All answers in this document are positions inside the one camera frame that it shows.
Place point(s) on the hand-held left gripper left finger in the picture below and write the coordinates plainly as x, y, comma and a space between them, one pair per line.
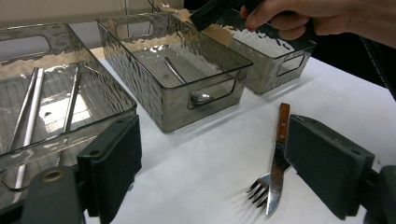
112, 161

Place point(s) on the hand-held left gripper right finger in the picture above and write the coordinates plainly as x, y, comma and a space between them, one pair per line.
327, 161

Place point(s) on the light wooden spoon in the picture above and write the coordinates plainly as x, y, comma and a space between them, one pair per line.
221, 35

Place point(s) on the grey translucent plastic bin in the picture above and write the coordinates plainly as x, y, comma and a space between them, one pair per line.
149, 93
267, 74
102, 93

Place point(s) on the metal chopstick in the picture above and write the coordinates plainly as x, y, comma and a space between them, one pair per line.
22, 109
72, 99

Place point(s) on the metal spoon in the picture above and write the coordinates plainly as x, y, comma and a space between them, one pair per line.
200, 98

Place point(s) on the metal chopsticks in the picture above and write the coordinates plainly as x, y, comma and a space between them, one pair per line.
33, 109

